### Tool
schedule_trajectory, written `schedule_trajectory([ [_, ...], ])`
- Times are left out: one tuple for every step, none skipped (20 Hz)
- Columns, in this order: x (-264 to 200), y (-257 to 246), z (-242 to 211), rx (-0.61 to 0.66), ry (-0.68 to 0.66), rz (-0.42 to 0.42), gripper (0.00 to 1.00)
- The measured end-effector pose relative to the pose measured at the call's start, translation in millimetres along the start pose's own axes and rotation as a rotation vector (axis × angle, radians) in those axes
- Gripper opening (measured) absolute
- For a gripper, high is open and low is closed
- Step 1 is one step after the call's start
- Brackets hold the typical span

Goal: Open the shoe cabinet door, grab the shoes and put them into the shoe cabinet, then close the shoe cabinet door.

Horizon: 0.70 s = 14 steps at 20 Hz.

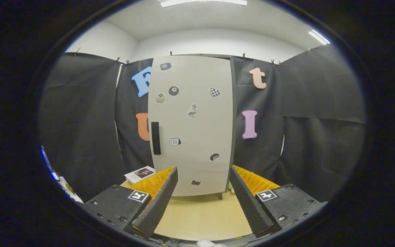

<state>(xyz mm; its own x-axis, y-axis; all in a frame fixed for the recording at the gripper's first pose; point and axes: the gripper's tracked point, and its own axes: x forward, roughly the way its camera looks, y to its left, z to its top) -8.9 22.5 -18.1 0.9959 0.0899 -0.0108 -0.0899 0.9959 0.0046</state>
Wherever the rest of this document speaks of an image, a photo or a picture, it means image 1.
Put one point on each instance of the white book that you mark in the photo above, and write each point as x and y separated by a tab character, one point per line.
139	174

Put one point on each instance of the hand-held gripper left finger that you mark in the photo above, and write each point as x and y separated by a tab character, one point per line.
159	202

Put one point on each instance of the blue white package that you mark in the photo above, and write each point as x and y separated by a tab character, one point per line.
48	163

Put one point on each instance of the long ceiling light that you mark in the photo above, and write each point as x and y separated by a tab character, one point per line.
202	2

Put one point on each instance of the small ceiling light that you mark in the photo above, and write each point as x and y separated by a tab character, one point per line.
319	37

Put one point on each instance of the grey shoe cabinet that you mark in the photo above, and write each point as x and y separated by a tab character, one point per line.
233	137

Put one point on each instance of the grey shoe cabinet door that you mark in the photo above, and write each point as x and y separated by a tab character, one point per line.
197	137

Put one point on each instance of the black backdrop cloth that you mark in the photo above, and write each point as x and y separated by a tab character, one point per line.
314	103

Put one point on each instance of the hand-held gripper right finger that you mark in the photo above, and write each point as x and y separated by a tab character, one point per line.
249	206

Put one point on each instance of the white printed packet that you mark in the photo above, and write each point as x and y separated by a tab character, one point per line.
69	190

